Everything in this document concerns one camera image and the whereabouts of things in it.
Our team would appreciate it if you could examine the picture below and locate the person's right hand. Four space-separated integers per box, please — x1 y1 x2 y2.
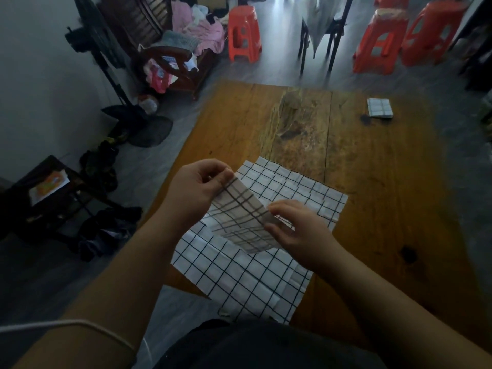
264 199 343 273

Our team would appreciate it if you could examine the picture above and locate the person's left hand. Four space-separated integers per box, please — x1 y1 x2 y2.
161 158 236 232

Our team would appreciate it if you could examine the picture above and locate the person's left forearm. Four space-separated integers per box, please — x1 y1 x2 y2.
13 215 185 369

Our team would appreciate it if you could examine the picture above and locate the person's right forearm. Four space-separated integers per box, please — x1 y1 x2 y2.
317 248 492 369

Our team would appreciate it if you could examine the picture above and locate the person's black top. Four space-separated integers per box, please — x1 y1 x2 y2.
153 318 385 369

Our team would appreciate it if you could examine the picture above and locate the black blue bag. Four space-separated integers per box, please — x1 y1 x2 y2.
69 206 144 262

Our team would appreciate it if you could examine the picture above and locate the pink plastic bag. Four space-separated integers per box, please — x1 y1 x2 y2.
144 59 179 95

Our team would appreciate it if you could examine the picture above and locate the white orange paper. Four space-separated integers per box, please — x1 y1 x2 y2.
29 169 71 207

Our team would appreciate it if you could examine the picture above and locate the grey folded garment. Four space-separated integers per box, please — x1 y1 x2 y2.
155 30 201 53

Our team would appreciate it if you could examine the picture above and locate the pink blanket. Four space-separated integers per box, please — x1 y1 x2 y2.
171 0 227 55

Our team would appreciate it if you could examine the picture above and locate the red plastic stool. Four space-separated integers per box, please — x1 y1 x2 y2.
227 5 263 64
401 0 469 67
352 8 410 76
373 0 411 10

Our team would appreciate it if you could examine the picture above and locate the black standing fan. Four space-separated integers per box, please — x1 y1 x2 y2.
64 0 174 149

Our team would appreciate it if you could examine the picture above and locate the dark wooden sofa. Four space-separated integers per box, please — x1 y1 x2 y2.
100 0 228 101

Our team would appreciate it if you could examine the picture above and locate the black metal chair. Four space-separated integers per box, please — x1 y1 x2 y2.
299 0 354 76

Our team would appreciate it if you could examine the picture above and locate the dark shelf unit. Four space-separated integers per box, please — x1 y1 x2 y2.
449 0 492 93

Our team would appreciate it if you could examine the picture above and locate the grey cable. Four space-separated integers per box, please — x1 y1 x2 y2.
0 319 154 366

